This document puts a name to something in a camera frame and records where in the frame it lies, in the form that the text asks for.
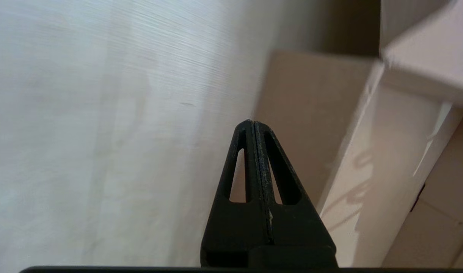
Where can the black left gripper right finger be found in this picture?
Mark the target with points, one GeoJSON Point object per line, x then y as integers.
{"type": "Point", "coordinates": [295, 231]}

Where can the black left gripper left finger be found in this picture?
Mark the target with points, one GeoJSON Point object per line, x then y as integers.
{"type": "Point", "coordinates": [235, 235]}

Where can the brown cardboard box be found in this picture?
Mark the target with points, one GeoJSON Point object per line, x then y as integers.
{"type": "Point", "coordinates": [386, 151]}

